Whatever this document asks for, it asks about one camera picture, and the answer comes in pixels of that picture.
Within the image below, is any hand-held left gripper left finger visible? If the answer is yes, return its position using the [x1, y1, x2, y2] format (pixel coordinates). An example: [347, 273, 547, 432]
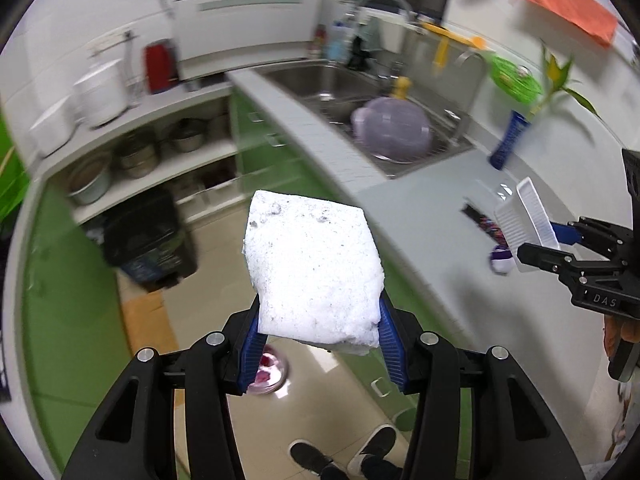
[62, 300, 268, 480]

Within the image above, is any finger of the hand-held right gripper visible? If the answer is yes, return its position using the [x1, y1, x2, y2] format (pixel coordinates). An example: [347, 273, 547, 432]
[517, 242, 627, 287]
[550, 216, 629, 262]

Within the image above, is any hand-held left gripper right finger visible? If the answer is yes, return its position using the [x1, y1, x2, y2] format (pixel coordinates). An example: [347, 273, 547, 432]
[377, 300, 586, 480]

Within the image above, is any pink waste basket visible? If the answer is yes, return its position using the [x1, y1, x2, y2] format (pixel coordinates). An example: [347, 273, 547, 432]
[252, 344, 292, 397]

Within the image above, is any white plastic tray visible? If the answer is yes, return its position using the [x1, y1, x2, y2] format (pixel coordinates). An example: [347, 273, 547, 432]
[494, 178, 562, 274]

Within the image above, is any white foam block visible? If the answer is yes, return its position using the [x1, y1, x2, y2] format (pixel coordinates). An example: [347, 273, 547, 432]
[241, 190, 386, 357]

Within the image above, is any person's right hand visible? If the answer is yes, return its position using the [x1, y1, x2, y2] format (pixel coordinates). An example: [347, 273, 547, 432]
[602, 314, 640, 361]

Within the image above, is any dark snack packet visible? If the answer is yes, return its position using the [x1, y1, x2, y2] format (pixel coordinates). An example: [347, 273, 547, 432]
[459, 199, 506, 243]

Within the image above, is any brown cardboard sheet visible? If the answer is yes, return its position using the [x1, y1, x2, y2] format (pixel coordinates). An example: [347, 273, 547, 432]
[120, 289, 182, 361]

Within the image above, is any black pedal bin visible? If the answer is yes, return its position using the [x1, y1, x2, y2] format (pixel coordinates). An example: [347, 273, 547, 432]
[101, 191, 199, 292]

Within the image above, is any green plant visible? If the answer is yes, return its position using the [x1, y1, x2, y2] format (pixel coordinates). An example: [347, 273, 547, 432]
[529, 41, 602, 122]

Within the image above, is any green base cabinet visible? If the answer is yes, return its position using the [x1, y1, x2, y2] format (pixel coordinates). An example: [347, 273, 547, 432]
[9, 180, 133, 480]
[229, 79, 483, 413]

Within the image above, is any purple plastic basin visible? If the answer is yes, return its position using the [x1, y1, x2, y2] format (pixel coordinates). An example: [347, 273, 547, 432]
[349, 97, 432, 162]

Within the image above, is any steel pan with lid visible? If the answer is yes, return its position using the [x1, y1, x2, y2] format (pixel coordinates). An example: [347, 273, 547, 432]
[166, 118, 212, 154]

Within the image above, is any steel steamer pot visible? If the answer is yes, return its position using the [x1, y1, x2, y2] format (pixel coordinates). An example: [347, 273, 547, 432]
[115, 131, 162, 179]

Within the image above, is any orange cloth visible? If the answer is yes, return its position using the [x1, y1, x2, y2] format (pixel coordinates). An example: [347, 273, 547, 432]
[516, 0, 621, 49]

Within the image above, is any pale enamel basin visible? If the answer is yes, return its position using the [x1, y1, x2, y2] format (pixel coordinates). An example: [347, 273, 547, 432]
[64, 154, 113, 207]

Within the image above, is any white open shelf unit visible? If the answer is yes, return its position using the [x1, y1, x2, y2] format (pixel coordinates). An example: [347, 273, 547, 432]
[42, 79, 242, 227]

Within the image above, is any steel sink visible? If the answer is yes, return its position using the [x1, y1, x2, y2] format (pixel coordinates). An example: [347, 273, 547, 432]
[261, 59, 477, 179]

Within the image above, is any blue dish soap bottle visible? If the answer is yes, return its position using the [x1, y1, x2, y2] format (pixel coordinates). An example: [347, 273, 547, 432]
[326, 21, 352, 62]

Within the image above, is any chrome faucet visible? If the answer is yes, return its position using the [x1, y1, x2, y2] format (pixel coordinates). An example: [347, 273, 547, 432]
[349, 0, 417, 82]

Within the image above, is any red kettle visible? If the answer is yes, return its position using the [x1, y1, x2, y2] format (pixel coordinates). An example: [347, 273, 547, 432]
[143, 41, 181, 96]

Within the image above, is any white rice cooker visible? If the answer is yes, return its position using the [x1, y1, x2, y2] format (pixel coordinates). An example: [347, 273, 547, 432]
[74, 58, 131, 129]

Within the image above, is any white countertop appliance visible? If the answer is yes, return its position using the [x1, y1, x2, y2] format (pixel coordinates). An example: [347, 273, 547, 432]
[170, 0, 323, 81]

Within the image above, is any yellow handled tool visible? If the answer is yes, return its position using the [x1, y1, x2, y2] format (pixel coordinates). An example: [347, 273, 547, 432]
[421, 21, 487, 69]

